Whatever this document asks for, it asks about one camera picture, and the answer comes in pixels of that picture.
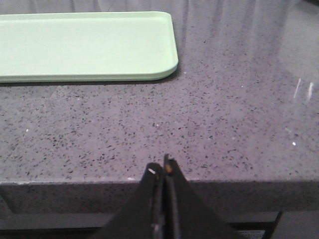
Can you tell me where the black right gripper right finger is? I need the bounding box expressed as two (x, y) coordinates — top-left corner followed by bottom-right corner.
(163, 154), (244, 239)

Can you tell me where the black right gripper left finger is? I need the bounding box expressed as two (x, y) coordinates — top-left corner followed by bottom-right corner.
(93, 163), (163, 239)

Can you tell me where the light green plastic tray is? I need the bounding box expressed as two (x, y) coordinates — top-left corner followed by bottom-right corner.
(0, 11), (178, 83)

